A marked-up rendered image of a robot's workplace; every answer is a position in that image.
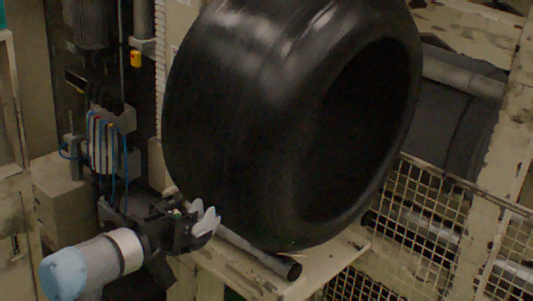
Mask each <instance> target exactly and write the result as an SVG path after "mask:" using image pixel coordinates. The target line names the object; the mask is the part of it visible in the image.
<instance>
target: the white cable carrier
mask: <svg viewBox="0 0 533 301"><path fill-rule="evenodd" d="M155 3H157V4H158V5H156V6H155V9H156V10H158V11H156V12H155V16H156V17H158V18H156V19H155V22H156V23H157V24H158V25H156V26H155V28H156V29H157V30H158V31H156V36H158V37H156V43H157V44H156V49H158V50H156V55H157V56H156V61H157V62H156V67H158V68H157V69H156V72H157V74H156V79H157V80H156V84H157V85H158V86H157V87H156V89H157V92H156V94H157V108H158V109H157V110H156V112H157V113H158V114H156V118H157V119H158V120H156V124H158V125H157V126H156V129H157V131H156V134H158V135H157V136H156V137H157V138H159V139H161V118H162V109H163V96H164V91H165V86H166V65H165V64H166V53H165V51H166V33H165V0H155Z"/></svg>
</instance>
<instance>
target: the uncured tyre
mask: <svg viewBox="0 0 533 301"><path fill-rule="evenodd" d="M422 73H423V49H422V43H421V35H420V33H419V31H418V29H417V27H416V25H415V23H414V19H413V16H412V14H411V13H410V10H409V8H408V5H407V3H406V2H405V1H404V0H211V1H210V2H209V3H208V4H207V6H206V7H205V8H204V9H203V10H202V11H201V13H200V14H199V15H198V17H197V18H195V20H194V22H193V24H192V25H191V26H190V27H189V29H188V32H187V34H186V35H185V36H184V38H183V40H182V43H181V45H180V47H179V49H178V50H177V51H176V55H175V57H174V60H173V62H172V64H171V67H170V69H169V74H168V80H167V83H166V86H165V91H164V96H163V109H162V118H161V141H162V149H163V158H164V161H165V164H166V166H167V169H168V174H169V176H170V178H171V179H172V181H173V183H174V185H175V186H176V187H177V189H178V190H179V191H180V192H181V193H182V195H183V196H185V198H186V199H187V201H188V202H189V203H190V204H191V205H192V203H193V201H194V200H195V199H197V198H200V199H202V201H203V207H204V213H205V214H206V211H207V209H209V208H211V207H213V208H214V209H215V214H218V215H221V219H220V224H221V225H223V226H224V227H225V228H228V229H230V230H231V231H232V232H234V233H237V235H239V236H240V237H242V238H243V239H244V240H246V241H248V242H249V243H250V244H251V245H253V246H256V247H257V248H260V249H262V250H266V251H271V252H285V253H292V252H298V251H303V250H305V249H309V248H312V247H315V246H320V245H322V244H324V243H325V242H326V241H328V240H331V239H332V238H334V237H335V236H337V234H338V233H341V232H342V231H344V229H345V228H347V227H348V226H349V225H350V224H351V223H352V222H353V221H355V220H356V218H357V216H358V215H360V214H361V213H362V211H363V210H364V209H365V208H366V207H367V205H368V203H370V201H371V200H372V199H373V197H374V195H375V194H376V193H377V191H378V190H379V189H380V188H381V185H382V184H383V183H384V181H385V180H386V177H387V176H388V174H389V172H390V171H391V169H392V168H393V165H394V163H395V161H396V159H397V158H398V156H399V153H400V151H401V148H402V146H403V145H404V143H405V138H406V136H407V134H408V132H409V129H410V124H411V122H412V119H413V116H414V114H415V110H416V105H417V102H418V98H419V94H420V90H421V85H422Z"/></svg>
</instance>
